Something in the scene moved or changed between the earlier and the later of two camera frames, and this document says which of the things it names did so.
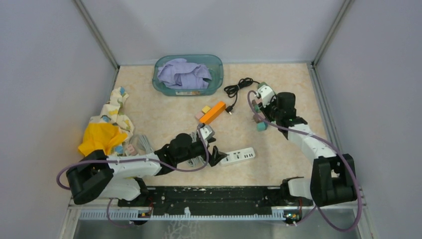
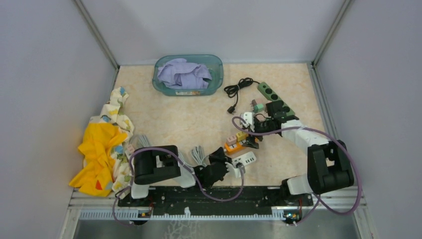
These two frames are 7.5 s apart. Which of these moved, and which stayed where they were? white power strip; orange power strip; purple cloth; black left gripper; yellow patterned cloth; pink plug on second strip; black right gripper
Moved: white power strip; orange power strip; black left gripper; black right gripper
Stayed: pink plug on second strip; yellow patterned cloth; purple cloth
